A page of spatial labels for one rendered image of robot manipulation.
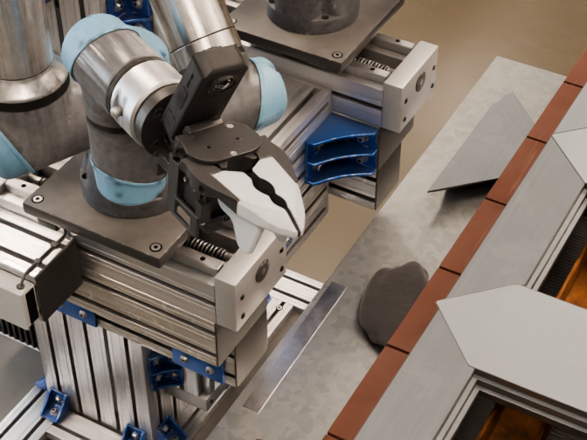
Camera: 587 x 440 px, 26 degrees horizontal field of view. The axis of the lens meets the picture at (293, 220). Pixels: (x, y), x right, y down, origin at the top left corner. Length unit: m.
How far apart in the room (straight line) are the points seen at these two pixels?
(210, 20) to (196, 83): 0.27
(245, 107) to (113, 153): 0.15
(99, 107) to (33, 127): 0.29
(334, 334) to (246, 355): 0.20
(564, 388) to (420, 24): 2.33
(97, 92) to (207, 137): 0.15
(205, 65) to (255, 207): 0.13
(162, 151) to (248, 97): 0.18
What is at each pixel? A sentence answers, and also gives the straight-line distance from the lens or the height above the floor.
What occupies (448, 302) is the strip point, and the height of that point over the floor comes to 0.85.
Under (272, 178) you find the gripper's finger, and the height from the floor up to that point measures 1.46.
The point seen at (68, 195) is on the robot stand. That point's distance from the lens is 1.74.
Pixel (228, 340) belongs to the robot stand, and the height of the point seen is 0.84.
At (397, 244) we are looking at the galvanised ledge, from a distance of 2.17.
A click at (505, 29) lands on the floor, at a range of 3.96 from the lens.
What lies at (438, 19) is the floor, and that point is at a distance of 3.97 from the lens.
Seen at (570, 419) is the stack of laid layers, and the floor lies 0.83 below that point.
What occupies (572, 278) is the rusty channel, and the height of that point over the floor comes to 0.71.
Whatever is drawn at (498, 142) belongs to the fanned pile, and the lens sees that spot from 2.34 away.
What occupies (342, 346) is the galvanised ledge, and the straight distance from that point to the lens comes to 2.00.
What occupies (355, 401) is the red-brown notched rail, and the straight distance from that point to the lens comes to 1.74.
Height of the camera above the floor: 2.16
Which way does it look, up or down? 42 degrees down
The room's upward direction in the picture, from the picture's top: straight up
